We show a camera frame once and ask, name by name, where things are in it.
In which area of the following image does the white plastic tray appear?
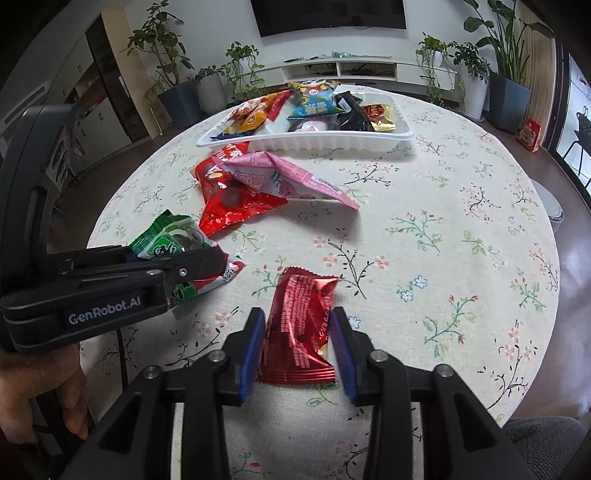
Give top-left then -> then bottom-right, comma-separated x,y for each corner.
196,90 -> 415,153

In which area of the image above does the red gift bag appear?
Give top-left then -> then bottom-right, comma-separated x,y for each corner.
517,117 -> 544,154

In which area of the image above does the black television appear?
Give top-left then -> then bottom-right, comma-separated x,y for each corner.
249,0 -> 408,39

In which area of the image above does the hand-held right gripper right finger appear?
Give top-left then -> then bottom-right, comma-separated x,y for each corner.
329,306 -> 527,480

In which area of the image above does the floral tablecloth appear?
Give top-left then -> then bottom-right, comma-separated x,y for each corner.
85,83 -> 561,480

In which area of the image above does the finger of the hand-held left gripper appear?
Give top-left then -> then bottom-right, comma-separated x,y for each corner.
46,247 -> 228,291
46,244 -> 139,265

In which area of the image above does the leafy plant in white pot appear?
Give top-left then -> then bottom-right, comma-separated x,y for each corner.
450,41 -> 491,121

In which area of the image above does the black framed glass door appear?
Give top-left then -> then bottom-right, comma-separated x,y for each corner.
551,37 -> 591,204

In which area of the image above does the colourful panda snack packet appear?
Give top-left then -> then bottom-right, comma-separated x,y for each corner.
287,79 -> 348,120

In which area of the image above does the grey fabric chair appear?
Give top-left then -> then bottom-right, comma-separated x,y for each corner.
502,418 -> 588,480

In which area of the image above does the red white fruit-print packet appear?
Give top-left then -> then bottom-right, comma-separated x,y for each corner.
229,99 -> 266,118

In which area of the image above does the plant in white ribbed pot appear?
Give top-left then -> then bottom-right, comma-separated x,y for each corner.
194,67 -> 228,116

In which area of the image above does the orange snack packet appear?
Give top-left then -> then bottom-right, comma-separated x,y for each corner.
264,90 -> 296,123

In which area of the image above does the orange apple-print packet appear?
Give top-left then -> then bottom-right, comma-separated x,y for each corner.
231,112 -> 269,137

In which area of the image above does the pink triangular snack packet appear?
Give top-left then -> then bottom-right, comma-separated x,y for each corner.
211,150 -> 361,210

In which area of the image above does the white round stool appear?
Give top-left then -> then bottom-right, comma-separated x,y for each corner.
531,178 -> 565,237

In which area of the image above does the person's left hand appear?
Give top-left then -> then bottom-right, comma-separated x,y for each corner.
0,342 -> 92,446

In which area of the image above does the tall wall cupboard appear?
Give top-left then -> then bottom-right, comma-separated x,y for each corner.
46,9 -> 156,145

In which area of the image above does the large plant in dark pot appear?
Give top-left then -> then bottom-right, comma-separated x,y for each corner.
462,0 -> 553,136

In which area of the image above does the large red snack packet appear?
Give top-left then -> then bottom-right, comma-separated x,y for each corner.
191,142 -> 289,238

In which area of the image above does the black snack packet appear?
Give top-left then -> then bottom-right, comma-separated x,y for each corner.
333,91 -> 375,134

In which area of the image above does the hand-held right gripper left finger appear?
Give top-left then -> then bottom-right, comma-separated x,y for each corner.
60,307 -> 267,480

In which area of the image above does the black balcony chair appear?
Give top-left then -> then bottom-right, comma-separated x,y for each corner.
561,106 -> 591,177

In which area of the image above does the trailing pothos plant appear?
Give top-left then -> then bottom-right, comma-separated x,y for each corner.
222,41 -> 269,101
416,32 -> 463,108

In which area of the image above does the green snack packet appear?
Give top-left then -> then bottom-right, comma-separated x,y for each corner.
128,210 -> 247,321

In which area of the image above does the white TV cabinet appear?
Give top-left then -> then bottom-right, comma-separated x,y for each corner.
249,55 -> 455,92

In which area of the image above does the red foil snack packet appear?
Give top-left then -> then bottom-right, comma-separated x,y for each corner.
259,267 -> 342,386

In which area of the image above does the gold snack packet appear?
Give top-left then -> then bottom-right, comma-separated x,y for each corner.
362,104 -> 397,133

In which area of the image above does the tall plant in dark pot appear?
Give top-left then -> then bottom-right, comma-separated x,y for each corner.
127,2 -> 205,131

